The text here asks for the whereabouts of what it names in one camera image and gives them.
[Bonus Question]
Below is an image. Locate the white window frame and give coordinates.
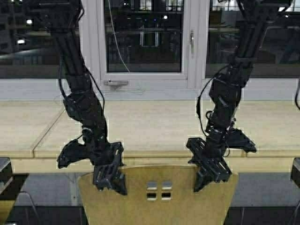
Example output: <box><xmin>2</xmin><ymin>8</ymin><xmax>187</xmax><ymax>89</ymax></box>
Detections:
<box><xmin>79</xmin><ymin>0</ymin><xmax>210</xmax><ymax>91</ymax></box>

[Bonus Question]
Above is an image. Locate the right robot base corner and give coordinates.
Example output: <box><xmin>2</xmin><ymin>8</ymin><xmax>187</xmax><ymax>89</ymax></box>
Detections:
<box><xmin>291</xmin><ymin>157</ymin><xmax>300</xmax><ymax>187</ymax></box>

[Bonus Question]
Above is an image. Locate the yellow wooden chair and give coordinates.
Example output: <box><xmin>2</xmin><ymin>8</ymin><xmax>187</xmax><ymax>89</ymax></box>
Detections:
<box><xmin>0</xmin><ymin>173</ymin><xmax>41</xmax><ymax>225</ymax></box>
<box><xmin>78</xmin><ymin>165</ymin><xmax>239</xmax><ymax>225</ymax></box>

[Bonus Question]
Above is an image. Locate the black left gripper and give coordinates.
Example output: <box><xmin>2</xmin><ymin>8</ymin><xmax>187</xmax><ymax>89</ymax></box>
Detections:
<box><xmin>57</xmin><ymin>139</ymin><xmax>128</xmax><ymax>195</ymax></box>

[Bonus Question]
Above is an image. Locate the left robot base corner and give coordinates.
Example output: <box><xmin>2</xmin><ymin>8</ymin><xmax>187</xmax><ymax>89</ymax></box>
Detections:
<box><xmin>0</xmin><ymin>157</ymin><xmax>13</xmax><ymax>194</ymax></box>

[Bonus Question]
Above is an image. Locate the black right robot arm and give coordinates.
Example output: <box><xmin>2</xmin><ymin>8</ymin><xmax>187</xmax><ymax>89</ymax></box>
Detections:
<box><xmin>186</xmin><ymin>0</ymin><xmax>292</xmax><ymax>192</ymax></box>

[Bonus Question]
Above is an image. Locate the long yellow counter table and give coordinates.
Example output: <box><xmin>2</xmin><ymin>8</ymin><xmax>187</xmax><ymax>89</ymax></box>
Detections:
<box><xmin>0</xmin><ymin>100</ymin><xmax>300</xmax><ymax>173</ymax></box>

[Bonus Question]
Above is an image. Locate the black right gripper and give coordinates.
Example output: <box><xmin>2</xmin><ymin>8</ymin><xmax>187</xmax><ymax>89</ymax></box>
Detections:
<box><xmin>186</xmin><ymin>128</ymin><xmax>257</xmax><ymax>192</ymax></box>

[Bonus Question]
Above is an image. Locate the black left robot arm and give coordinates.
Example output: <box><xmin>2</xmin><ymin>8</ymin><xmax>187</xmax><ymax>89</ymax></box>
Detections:
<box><xmin>22</xmin><ymin>0</ymin><xmax>127</xmax><ymax>195</ymax></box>

